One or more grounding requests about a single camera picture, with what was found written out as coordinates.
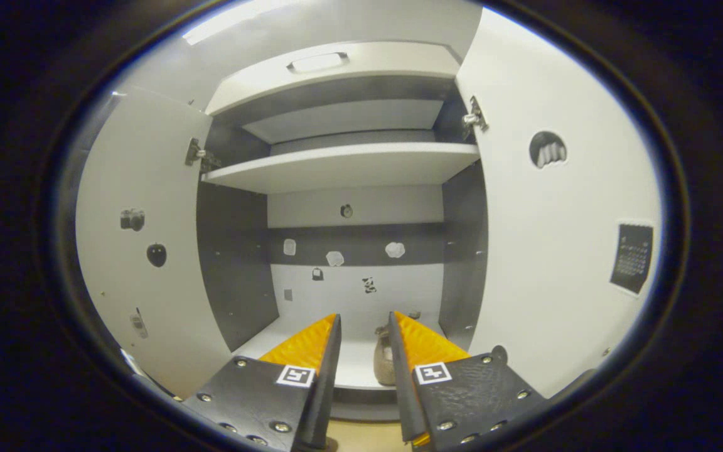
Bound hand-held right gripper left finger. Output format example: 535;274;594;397
179;313;342;452

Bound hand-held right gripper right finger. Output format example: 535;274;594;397
388;311;550;452

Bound brown shoe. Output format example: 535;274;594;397
372;325;400;387

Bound white shoe cabinet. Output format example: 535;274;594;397
197;41;490;422

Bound white cabinet shelf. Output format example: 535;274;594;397
233;314;445;391
242;99;446;146
201;143;481;195

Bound metal door hinge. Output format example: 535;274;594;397
460;95;490;141
185;137;222;174

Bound white cabinet drawer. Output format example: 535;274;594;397
205;41;464;117

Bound ceiling light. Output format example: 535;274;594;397
182;0;288;46

